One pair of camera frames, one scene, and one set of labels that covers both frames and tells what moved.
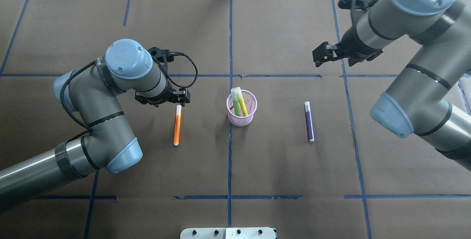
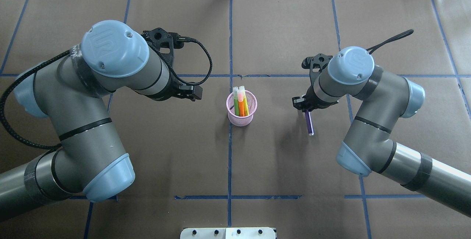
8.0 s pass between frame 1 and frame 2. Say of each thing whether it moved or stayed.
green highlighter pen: stayed
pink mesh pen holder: stayed
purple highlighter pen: moved
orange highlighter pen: moved
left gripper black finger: moved
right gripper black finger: moved
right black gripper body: moved
